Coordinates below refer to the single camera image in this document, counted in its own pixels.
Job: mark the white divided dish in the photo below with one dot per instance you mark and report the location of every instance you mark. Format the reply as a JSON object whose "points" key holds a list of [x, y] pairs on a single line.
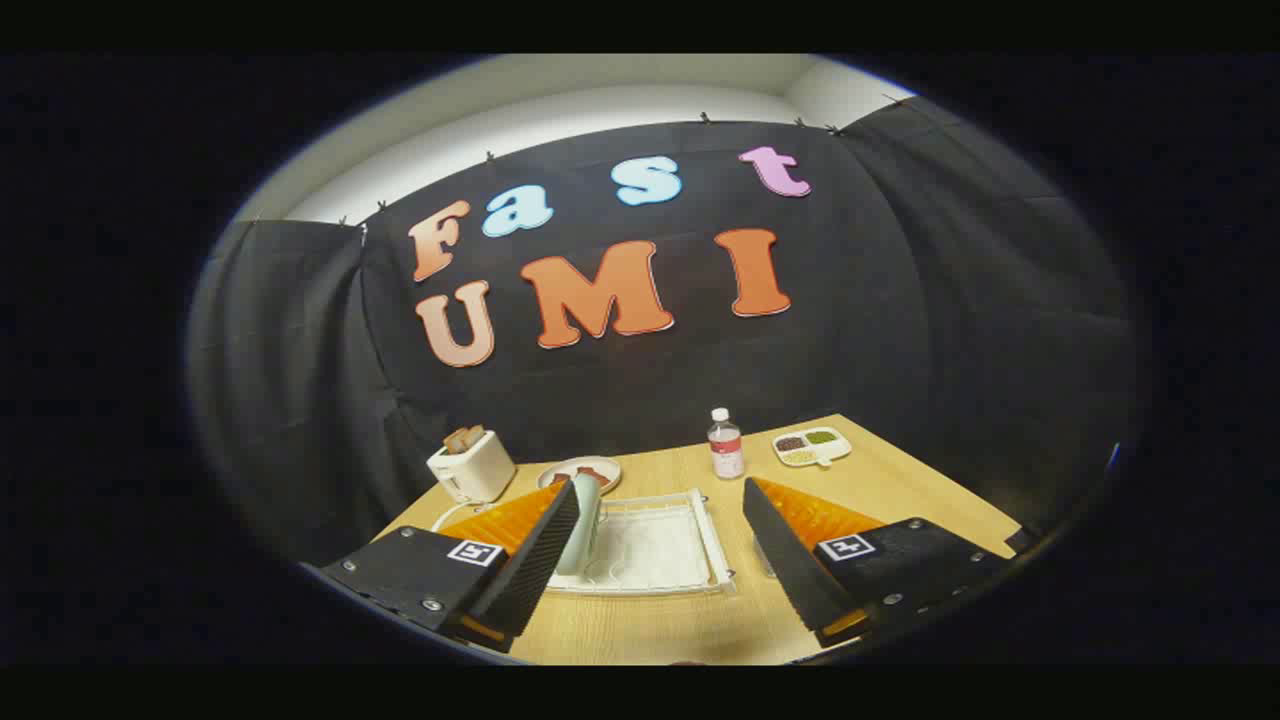
{"points": [[842, 447]]}

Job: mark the yellow beans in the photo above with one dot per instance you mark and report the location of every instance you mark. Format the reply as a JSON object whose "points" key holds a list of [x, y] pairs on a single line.
{"points": [[800, 457]]}

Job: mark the brown bread slice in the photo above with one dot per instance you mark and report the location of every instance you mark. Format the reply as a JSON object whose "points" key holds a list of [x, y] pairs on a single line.
{"points": [[455, 441], [475, 435]]}

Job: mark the white dish rack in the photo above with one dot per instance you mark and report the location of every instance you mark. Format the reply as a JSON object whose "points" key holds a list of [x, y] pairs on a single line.
{"points": [[650, 550]]}

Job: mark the white plate with meat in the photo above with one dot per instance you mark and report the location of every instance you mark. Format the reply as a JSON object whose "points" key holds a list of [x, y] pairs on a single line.
{"points": [[605, 466]]}

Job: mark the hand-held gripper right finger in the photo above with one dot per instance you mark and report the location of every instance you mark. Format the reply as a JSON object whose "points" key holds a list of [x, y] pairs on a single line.
{"points": [[785, 560]]}

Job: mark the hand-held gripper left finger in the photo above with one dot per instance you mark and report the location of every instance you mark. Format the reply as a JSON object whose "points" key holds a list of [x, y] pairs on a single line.
{"points": [[535, 570]]}

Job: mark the light green plate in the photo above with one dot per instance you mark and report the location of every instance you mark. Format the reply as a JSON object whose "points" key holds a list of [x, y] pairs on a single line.
{"points": [[588, 520]]}

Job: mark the white toaster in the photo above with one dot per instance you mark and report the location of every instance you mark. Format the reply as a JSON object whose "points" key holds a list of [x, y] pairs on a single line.
{"points": [[475, 470]]}

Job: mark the clear bottle with red label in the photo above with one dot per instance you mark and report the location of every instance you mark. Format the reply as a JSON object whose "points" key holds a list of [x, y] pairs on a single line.
{"points": [[726, 450]]}

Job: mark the dark brown beans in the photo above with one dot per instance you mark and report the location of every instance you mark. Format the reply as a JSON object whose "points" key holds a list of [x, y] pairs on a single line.
{"points": [[790, 443]]}

